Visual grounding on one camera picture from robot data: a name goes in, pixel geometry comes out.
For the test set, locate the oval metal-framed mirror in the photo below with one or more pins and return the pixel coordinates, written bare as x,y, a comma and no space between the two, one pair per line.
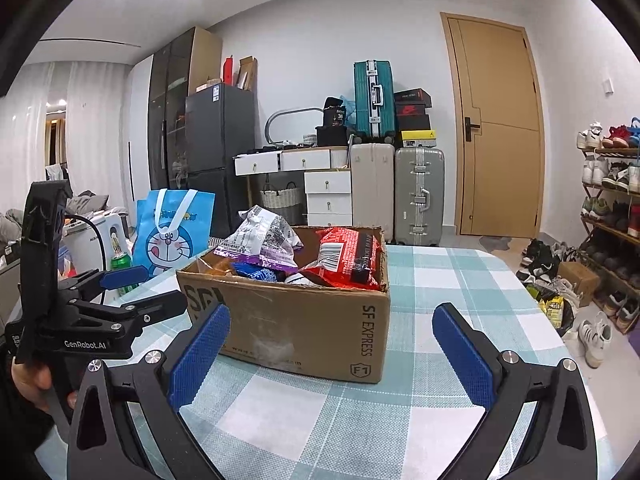
270,125

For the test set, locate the pile of loose dark shoes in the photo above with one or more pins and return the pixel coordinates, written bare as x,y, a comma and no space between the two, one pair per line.
542,262

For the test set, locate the small white basket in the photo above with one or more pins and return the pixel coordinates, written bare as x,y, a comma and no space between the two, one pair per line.
310,139

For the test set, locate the black printed box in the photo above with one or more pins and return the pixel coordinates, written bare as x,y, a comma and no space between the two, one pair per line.
335,112

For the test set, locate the plain black shoebox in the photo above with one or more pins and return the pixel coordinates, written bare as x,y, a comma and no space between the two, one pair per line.
414,122

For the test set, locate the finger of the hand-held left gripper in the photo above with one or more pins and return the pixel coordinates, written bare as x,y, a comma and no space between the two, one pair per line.
160,306
122,276

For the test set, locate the black shoebox with red edge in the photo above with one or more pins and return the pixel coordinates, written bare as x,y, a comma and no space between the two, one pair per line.
412,97

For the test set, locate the white sheer curtain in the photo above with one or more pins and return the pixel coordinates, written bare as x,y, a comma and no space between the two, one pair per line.
100,120

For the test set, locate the yellow and white shoebox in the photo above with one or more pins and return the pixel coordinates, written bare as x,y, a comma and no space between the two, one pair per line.
418,138

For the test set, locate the silver and purple snack packet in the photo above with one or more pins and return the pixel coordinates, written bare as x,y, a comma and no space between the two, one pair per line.
260,235

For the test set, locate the green drink can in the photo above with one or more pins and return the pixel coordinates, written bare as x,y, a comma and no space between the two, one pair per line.
122,272

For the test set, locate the wooden door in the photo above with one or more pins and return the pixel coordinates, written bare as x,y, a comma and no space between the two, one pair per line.
500,160

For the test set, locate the grey clothes pile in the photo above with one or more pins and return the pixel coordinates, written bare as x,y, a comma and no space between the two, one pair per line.
95,202

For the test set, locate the light blue plastic bag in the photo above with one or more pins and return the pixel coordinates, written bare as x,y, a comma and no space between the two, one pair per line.
348,110

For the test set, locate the person's left hand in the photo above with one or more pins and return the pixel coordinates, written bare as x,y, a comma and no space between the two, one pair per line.
29,380

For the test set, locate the large flat cardboard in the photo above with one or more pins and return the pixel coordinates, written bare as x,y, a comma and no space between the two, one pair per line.
205,60

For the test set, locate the small cardboard box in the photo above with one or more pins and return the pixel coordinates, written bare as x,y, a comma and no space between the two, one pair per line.
577,276

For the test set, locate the white drawer cabinet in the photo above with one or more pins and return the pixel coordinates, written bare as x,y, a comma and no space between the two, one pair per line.
327,185

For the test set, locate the grey refrigerator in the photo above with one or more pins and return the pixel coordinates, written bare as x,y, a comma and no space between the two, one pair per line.
220,130

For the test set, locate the black trash bin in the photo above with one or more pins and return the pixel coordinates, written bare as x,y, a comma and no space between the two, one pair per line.
565,317

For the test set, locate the red packet with black label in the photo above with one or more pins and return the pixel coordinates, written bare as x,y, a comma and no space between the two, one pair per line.
345,255

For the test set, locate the black case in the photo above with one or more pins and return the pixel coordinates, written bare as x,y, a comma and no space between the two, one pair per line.
331,136

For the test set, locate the wooden shoe rack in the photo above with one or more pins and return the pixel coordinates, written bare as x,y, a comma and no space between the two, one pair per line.
612,151

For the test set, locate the beige suitcase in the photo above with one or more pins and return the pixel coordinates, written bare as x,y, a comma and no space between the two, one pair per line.
372,195

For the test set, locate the silver suitcase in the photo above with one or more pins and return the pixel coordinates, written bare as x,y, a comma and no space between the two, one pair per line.
407,200

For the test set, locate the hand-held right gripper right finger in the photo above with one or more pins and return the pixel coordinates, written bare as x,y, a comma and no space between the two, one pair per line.
465,355

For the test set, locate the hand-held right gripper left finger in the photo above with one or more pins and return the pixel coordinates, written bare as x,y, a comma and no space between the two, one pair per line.
200,355

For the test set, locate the woven basket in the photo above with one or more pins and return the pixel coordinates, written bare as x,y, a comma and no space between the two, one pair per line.
282,199

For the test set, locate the slim red box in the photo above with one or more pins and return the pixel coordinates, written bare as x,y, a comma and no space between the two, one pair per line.
228,70

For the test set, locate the blue cartoon tote bag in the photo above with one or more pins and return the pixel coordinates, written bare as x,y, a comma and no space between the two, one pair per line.
175,240

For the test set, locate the teal suitcase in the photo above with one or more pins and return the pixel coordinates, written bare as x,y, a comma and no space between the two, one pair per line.
365,100

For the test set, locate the dark glass cabinet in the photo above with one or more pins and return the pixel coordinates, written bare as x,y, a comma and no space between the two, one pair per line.
167,110

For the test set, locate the blue snack packet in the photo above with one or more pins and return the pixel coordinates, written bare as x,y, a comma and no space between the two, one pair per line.
257,274

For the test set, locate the brown cardboard box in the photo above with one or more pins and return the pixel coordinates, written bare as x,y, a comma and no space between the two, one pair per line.
300,330

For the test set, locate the rows of assorted shoes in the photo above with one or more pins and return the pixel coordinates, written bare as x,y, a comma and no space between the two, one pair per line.
592,137

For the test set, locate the white appliance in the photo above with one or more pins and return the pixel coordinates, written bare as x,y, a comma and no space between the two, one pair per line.
95,245

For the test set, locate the person's left forearm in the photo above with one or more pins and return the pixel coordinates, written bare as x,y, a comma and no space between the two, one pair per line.
20,440

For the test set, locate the single white sneaker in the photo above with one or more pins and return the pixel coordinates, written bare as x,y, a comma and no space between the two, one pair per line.
596,337

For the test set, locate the bread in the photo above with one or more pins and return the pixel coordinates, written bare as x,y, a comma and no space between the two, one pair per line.
222,266

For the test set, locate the slim brown box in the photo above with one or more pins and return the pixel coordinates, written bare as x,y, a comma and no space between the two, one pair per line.
246,74

